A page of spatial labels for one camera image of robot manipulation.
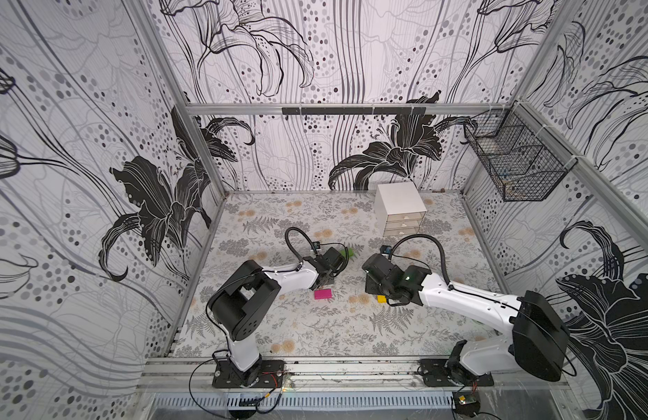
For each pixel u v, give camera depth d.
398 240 0.74
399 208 0.96
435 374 0.72
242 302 0.48
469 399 0.71
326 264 0.73
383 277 0.62
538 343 0.40
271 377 0.72
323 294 0.88
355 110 0.91
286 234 0.74
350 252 0.99
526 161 0.88
